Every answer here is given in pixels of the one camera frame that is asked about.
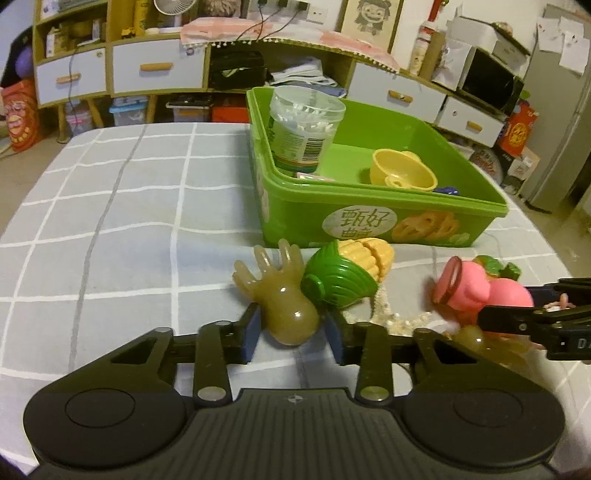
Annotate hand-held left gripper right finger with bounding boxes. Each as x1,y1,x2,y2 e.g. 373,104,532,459
323,318,481,404

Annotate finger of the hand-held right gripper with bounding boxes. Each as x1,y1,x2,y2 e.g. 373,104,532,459
479,305,591,335
523,278,591,304

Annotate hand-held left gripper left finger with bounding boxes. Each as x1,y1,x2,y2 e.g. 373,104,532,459
111,302,262,406

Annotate amber translucent hand toy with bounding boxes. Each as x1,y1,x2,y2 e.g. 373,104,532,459
455,325,536,370
233,239,321,347

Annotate pink pig toy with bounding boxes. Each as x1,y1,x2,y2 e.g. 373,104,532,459
431,256,573,324

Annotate white starfish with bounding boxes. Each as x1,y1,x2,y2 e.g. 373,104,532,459
344,284,462,337

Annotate toy corn cob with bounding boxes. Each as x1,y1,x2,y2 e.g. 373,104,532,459
300,237,395,308

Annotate green plastic storage box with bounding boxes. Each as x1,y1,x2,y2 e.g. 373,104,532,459
246,85,509,250

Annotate yellow toy bowl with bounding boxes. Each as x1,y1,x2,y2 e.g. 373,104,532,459
369,148,438,192

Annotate clear cotton swab jar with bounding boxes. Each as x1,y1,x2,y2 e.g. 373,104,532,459
269,84,347,175

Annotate brown cardboard box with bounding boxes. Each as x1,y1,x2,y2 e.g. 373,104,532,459
501,148,541,195

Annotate silver refrigerator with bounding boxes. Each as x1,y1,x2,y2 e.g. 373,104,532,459
524,0,591,213

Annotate round printed tin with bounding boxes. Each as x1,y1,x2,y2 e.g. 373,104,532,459
470,148,505,185

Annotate red printed gift box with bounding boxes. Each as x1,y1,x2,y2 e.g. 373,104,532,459
496,102,539,160

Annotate narrow white cabinet drawer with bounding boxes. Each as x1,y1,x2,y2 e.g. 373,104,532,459
34,46,108,106
436,97,506,147

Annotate orange box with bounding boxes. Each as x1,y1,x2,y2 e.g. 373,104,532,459
212,106,251,124

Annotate black microwave oven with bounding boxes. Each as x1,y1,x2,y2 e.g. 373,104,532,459
462,48,525,116

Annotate clear bin dark lid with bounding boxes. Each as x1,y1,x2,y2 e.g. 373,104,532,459
165,93,214,124

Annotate white paper notes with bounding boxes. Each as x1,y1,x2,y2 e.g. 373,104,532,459
537,14,591,75

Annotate clear bin blue lid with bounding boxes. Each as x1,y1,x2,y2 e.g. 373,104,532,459
110,97,151,127

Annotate wide white cabinet drawer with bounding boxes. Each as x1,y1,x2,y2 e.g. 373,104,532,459
112,38,206,95
348,62,448,123

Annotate pile of papers and cloth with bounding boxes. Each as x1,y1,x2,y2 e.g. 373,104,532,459
268,58,347,97

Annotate black bag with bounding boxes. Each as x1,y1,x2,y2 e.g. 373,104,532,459
209,50,269,90

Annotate clear storage bin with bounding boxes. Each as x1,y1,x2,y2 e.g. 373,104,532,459
65,104,93,137

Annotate brown cardboard tube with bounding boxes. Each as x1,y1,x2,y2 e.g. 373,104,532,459
422,30,448,79

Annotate white countertop appliance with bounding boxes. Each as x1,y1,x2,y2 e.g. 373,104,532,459
444,16,532,56

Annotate white red tall bottle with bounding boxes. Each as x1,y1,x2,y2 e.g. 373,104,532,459
411,25,432,75

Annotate pink fringed cloth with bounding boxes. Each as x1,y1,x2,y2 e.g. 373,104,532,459
180,16,402,73

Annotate wooden TV cabinet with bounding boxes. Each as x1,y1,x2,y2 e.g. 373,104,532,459
32,0,509,148

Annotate framed cartoon girl picture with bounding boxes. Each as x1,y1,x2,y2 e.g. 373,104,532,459
341,0,403,47

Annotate red printed gift bag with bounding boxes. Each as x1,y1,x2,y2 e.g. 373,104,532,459
0,78,40,153

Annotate framed cat picture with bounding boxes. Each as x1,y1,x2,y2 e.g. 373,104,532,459
203,0,243,19

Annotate small white desk fan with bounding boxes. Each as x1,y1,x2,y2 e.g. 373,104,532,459
152,0,200,33

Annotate purple plush toy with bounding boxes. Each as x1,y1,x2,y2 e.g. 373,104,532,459
13,42,37,78

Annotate white wall sockets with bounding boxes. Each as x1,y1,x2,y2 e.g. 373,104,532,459
247,0,340,24

